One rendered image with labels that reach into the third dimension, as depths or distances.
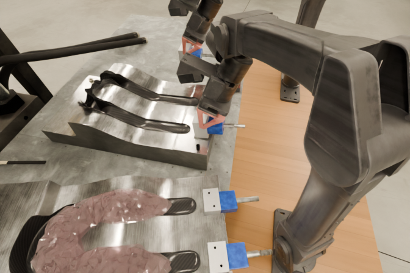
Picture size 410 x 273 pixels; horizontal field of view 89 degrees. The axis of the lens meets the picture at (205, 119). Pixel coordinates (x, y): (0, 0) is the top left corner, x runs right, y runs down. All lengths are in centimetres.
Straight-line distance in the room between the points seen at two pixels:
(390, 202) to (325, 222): 151
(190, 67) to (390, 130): 33
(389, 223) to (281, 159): 118
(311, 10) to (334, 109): 54
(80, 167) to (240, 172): 46
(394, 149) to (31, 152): 83
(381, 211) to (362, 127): 158
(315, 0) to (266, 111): 36
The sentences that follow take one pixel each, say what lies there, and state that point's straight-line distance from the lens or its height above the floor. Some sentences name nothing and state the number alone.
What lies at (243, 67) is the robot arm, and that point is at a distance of 42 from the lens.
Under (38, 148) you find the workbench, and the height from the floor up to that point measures 80.
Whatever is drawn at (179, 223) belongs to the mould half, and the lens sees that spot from 52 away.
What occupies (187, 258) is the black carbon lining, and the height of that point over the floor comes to 85.
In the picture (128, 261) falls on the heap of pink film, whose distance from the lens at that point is 47.
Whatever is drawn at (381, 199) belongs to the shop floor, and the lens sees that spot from 182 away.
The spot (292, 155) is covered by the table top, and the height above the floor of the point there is 80.
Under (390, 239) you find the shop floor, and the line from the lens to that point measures 173.
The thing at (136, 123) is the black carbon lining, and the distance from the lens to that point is 63.
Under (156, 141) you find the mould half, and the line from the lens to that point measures 58.
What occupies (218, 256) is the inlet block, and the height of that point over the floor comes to 88.
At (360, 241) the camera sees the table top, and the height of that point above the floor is 80.
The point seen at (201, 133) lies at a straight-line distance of 55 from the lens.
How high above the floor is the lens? 136
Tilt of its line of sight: 51 degrees down
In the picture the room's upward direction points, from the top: straight up
